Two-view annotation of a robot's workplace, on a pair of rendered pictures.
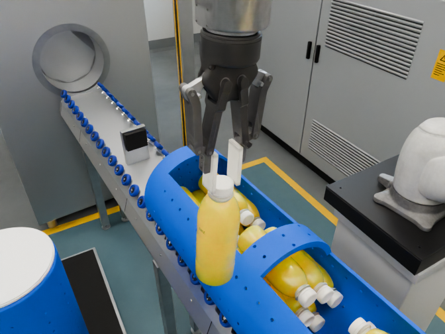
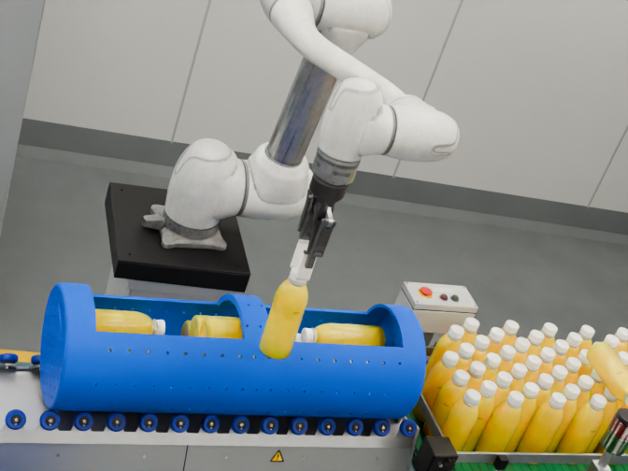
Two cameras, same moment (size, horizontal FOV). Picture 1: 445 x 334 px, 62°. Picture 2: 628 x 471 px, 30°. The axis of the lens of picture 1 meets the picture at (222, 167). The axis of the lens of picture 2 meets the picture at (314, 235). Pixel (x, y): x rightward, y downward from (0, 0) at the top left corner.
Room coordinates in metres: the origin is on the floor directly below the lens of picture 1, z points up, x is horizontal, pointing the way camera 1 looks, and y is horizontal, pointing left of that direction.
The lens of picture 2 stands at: (0.23, 2.09, 2.78)
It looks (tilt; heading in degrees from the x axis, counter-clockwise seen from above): 30 degrees down; 276
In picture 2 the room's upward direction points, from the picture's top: 20 degrees clockwise
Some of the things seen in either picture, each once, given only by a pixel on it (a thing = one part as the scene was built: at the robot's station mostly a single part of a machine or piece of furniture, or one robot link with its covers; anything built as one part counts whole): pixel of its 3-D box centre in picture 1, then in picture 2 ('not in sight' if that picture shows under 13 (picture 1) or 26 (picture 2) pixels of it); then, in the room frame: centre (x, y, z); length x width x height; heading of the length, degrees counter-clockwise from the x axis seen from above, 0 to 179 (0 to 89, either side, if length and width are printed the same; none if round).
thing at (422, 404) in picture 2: not in sight; (421, 400); (0.09, -0.43, 0.96); 0.40 x 0.01 x 0.03; 123
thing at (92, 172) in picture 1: (97, 191); not in sight; (1.81, 0.79, 0.31); 0.06 x 0.06 x 0.63; 33
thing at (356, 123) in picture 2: not in sight; (357, 118); (0.45, -0.03, 1.82); 0.13 x 0.11 x 0.16; 33
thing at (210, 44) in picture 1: (229, 65); (324, 196); (0.46, -0.01, 1.64); 0.08 x 0.07 x 0.09; 122
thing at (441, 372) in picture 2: not in sight; (436, 388); (0.06, -0.46, 1.00); 0.07 x 0.07 x 0.19
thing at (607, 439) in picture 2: not in sight; (616, 439); (-0.36, -0.29, 1.18); 0.06 x 0.06 x 0.05
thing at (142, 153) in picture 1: (136, 145); not in sight; (1.27, 0.35, 1.00); 0.10 x 0.04 x 0.15; 123
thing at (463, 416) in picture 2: not in sight; (457, 427); (-0.02, -0.34, 1.00); 0.07 x 0.07 x 0.19
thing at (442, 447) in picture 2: not in sight; (435, 460); (0.01, -0.24, 0.95); 0.10 x 0.07 x 0.10; 123
